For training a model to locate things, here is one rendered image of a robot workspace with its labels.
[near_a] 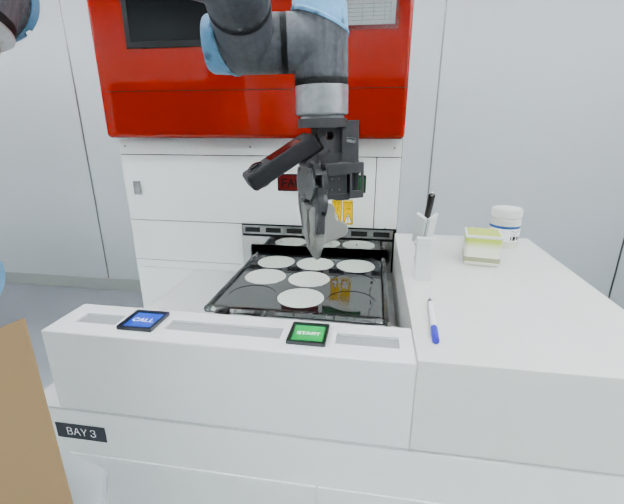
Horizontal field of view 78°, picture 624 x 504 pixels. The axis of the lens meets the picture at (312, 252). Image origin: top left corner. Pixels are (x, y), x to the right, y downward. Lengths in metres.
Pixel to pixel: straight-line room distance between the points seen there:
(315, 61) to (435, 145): 2.06
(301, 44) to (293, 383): 0.45
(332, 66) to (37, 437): 0.55
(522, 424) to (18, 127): 3.49
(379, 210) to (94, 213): 2.59
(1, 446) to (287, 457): 0.36
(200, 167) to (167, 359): 0.69
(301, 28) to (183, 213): 0.79
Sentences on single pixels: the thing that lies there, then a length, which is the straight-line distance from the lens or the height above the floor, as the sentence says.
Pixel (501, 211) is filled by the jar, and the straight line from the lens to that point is 1.03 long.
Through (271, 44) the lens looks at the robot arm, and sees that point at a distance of 0.56.
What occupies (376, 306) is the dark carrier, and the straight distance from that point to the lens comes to 0.80.
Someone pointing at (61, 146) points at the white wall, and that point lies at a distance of 3.39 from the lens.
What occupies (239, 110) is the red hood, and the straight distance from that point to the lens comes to 1.07.
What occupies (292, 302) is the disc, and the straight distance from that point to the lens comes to 0.81.
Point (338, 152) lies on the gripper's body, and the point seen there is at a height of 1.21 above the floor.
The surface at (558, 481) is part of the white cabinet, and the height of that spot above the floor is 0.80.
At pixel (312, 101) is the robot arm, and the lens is 0.55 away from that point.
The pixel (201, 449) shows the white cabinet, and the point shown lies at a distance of 0.69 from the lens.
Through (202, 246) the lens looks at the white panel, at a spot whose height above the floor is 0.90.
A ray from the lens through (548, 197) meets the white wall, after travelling 2.80.
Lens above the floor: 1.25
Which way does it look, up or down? 18 degrees down
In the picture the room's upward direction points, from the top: straight up
